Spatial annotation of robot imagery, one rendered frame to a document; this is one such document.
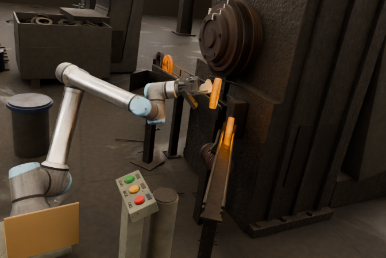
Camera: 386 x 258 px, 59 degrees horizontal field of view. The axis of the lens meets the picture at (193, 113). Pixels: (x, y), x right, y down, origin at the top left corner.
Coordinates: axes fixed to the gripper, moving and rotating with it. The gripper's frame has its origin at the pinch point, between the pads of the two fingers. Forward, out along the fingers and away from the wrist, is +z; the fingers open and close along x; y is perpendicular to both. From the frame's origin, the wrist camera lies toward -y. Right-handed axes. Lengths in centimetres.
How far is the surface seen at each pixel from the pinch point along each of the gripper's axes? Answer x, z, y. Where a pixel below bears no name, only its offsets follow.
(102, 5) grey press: 294, -185, 50
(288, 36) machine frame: 19.8, 38.2, 19.4
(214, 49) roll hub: 34.9, -3.1, 14.9
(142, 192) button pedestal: -53, -27, -25
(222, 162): -23.5, 2.5, -28.9
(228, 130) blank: -6.6, 5.0, -20.2
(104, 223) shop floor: -9, -76, -74
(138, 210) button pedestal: -63, -26, -27
